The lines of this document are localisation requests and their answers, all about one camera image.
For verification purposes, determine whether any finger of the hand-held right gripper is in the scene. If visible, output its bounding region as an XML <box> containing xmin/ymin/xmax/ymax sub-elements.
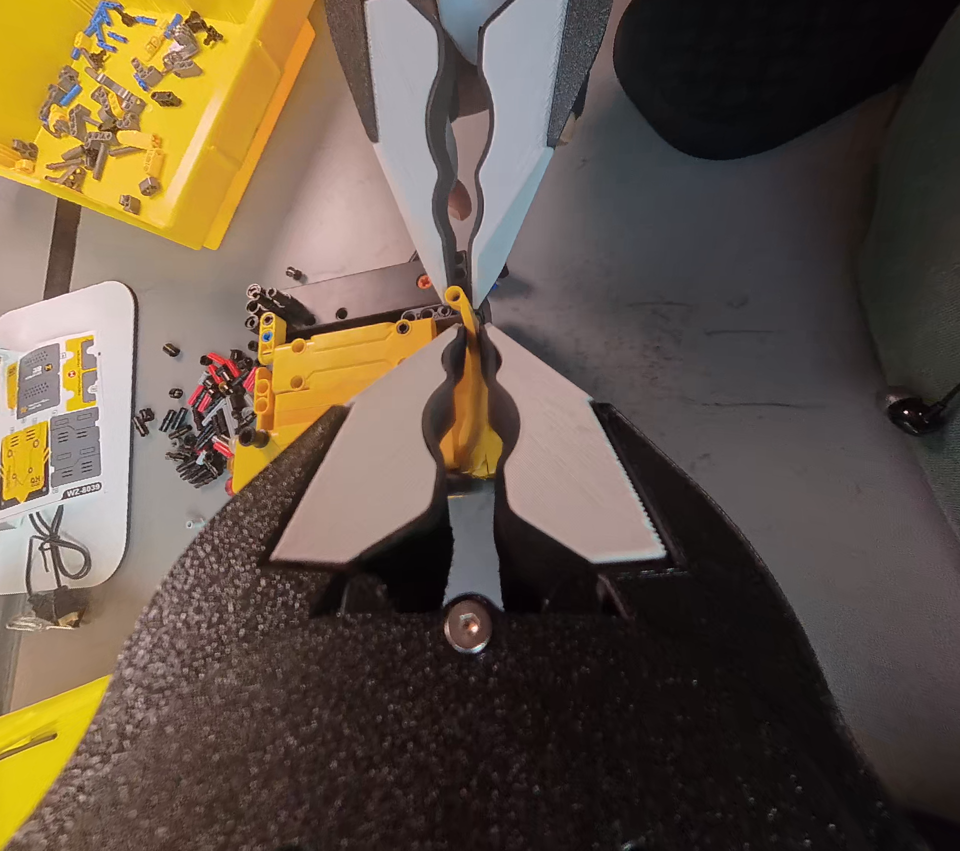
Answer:
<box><xmin>467</xmin><ymin>0</ymin><xmax>569</xmax><ymax>302</ymax></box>
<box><xmin>363</xmin><ymin>0</ymin><xmax>470</xmax><ymax>291</ymax></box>

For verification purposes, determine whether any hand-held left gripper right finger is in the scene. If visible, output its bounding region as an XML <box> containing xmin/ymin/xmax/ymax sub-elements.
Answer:
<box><xmin>487</xmin><ymin>326</ymin><xmax>669</xmax><ymax>565</ymax></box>

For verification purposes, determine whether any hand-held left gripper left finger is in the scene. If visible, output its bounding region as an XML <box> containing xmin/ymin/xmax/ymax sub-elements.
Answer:
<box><xmin>268</xmin><ymin>326</ymin><xmax>460</xmax><ymax>567</ymax></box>

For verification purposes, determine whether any yellow lego vehicle model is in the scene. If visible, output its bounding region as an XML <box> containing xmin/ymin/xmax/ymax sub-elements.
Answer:
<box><xmin>225</xmin><ymin>262</ymin><xmax>505</xmax><ymax>496</ymax></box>

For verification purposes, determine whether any pile of small lego pins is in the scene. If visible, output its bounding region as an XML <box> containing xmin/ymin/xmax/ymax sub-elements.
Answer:
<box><xmin>135</xmin><ymin>348</ymin><xmax>260</xmax><ymax>488</ymax></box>

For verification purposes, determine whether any pile of mixed lego parts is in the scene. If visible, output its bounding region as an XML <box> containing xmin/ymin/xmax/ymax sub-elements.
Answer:
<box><xmin>11</xmin><ymin>0</ymin><xmax>225</xmax><ymax>215</ymax></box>

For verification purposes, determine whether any lego sticker sheet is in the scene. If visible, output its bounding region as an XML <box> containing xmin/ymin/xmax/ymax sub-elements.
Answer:
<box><xmin>0</xmin><ymin>332</ymin><xmax>102</xmax><ymax>515</ymax></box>

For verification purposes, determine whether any thin black lego axle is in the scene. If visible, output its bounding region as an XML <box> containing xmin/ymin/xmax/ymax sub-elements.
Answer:
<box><xmin>0</xmin><ymin>731</ymin><xmax>57</xmax><ymax>762</ymax></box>

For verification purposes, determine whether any white book stand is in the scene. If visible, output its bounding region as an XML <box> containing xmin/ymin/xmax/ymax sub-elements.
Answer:
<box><xmin>0</xmin><ymin>281</ymin><xmax>140</xmax><ymax>596</ymax></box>

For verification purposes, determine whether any black power plug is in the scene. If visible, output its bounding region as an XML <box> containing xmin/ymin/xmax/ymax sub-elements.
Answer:
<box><xmin>7</xmin><ymin>588</ymin><xmax>87</xmax><ymax>631</ymax></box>

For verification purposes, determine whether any yellow plastic bin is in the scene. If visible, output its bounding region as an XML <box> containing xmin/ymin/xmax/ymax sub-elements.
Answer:
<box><xmin>0</xmin><ymin>674</ymin><xmax>114</xmax><ymax>851</ymax></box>

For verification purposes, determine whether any black cable bundle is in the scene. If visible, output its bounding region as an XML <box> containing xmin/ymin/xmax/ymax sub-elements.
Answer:
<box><xmin>26</xmin><ymin>506</ymin><xmax>93</xmax><ymax>593</ymax></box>

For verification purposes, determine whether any black clip microphone cable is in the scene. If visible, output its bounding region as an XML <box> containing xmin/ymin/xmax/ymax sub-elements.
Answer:
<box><xmin>877</xmin><ymin>382</ymin><xmax>960</xmax><ymax>436</ymax></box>

